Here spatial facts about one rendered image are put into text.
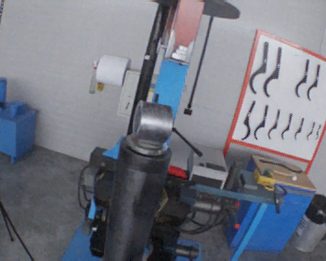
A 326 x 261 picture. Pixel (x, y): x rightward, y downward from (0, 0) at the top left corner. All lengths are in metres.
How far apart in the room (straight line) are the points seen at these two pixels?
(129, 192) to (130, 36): 2.62
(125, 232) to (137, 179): 0.29
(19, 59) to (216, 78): 2.88
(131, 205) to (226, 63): 2.61
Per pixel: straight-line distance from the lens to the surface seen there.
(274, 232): 3.09
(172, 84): 1.82
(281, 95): 3.64
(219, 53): 3.42
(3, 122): 3.64
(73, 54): 3.71
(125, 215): 1.17
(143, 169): 1.03
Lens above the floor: 1.90
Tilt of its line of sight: 20 degrees down
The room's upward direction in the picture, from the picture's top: 15 degrees clockwise
